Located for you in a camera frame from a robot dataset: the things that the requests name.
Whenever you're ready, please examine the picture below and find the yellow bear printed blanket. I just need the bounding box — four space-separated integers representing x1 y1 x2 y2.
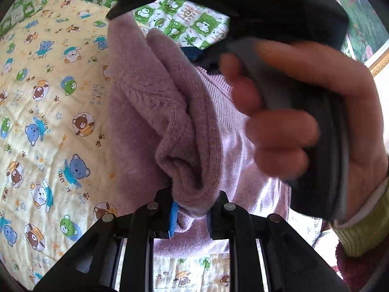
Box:
0 0 323 292

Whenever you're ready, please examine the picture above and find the purple knitted sweater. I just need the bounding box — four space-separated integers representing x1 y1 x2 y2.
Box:
105 14 294 256

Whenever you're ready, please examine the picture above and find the green frog checkered quilt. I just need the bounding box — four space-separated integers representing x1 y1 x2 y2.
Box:
0 0 41 37

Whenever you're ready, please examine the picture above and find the green frog checkered pillow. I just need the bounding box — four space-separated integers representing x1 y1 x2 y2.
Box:
83 0 232 51

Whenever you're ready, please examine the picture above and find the dark red fuzzy garment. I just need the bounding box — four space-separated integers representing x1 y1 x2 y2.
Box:
334 240 389 292

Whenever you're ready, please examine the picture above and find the gold framed floral painting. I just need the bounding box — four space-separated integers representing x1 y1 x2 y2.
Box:
313 0 389 80

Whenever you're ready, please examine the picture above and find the person's right hand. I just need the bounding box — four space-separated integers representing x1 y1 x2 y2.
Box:
219 40 389 219

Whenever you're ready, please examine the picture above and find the person's right forearm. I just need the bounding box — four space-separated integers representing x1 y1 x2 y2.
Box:
330 176 389 257

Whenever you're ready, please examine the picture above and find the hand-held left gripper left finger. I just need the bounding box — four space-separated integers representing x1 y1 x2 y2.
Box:
33 189 180 292

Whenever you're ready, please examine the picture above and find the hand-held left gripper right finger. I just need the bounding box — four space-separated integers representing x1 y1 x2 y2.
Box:
207 190 350 292

